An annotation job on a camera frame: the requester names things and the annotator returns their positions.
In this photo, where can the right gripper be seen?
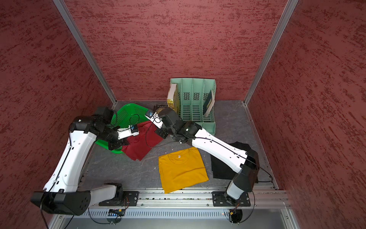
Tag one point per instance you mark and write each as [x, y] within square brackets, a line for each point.
[164, 132]

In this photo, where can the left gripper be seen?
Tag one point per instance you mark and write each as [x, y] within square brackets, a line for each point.
[118, 143]

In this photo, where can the red t-shirt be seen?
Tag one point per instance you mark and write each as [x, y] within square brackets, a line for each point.
[139, 146]

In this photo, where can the green plastic basket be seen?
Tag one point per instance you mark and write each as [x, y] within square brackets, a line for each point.
[130, 114]

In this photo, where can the yellow t-shirt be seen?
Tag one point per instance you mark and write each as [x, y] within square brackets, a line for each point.
[181, 169]

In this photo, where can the black t-shirt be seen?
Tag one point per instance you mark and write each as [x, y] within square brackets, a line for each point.
[220, 169]

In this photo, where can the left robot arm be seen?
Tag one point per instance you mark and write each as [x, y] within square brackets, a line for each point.
[60, 194]

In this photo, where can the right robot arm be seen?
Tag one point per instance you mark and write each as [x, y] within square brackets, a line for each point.
[244, 163]

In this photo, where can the black moon book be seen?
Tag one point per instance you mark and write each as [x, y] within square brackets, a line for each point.
[162, 109]

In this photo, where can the yellow book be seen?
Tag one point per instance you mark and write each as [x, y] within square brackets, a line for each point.
[173, 100]

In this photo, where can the mint green file organizer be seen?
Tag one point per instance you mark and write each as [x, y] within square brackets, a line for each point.
[193, 92]

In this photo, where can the dark green notebook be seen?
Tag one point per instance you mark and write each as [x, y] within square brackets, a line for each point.
[208, 103]

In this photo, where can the left corner metal profile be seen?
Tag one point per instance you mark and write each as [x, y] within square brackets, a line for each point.
[71, 24]

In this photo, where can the corner metal profile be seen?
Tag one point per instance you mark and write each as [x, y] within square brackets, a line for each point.
[71, 24]
[280, 28]

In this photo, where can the right corner metal profile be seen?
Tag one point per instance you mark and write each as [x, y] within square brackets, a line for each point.
[280, 28]

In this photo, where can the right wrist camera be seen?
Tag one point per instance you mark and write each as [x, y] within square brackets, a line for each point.
[154, 118]

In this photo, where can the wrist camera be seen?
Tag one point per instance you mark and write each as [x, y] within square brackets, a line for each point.
[123, 133]
[154, 118]

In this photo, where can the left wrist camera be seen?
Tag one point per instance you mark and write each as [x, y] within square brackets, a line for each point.
[123, 133]

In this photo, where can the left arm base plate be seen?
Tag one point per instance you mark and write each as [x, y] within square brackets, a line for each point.
[131, 198]

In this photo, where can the aluminium rail frame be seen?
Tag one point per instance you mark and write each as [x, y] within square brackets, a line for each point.
[191, 208]

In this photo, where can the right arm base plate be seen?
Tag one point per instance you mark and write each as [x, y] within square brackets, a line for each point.
[220, 200]

